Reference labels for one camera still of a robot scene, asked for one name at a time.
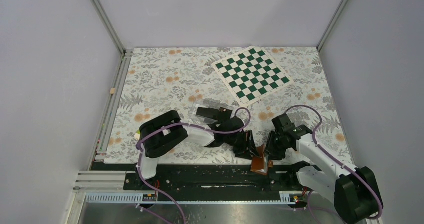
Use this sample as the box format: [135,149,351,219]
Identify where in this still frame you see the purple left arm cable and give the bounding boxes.
[135,107,252,224]

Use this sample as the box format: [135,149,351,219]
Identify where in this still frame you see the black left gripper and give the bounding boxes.
[224,130,260,161]

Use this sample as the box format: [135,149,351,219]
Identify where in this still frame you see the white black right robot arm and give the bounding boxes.
[265,114,384,224]

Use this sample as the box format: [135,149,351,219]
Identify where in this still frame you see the green white checkered mat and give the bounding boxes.
[211,46,294,108]

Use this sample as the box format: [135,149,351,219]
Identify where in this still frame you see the brown leather card holder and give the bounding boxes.
[250,145,274,176]

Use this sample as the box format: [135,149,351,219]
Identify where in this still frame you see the floral patterned table cloth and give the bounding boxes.
[107,46,351,166]

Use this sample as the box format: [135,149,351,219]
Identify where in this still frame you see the clear acrylic card box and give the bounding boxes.
[188,99,234,125]

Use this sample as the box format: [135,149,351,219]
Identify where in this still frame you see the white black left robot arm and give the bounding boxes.
[135,107,252,190]

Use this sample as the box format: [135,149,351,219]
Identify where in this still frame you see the white slotted cable duct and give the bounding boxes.
[86,190,301,205]

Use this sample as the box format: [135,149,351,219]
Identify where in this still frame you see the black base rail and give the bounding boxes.
[124,162,321,202]

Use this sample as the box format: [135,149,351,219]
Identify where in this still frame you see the small yellow green object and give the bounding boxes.
[134,130,141,141]

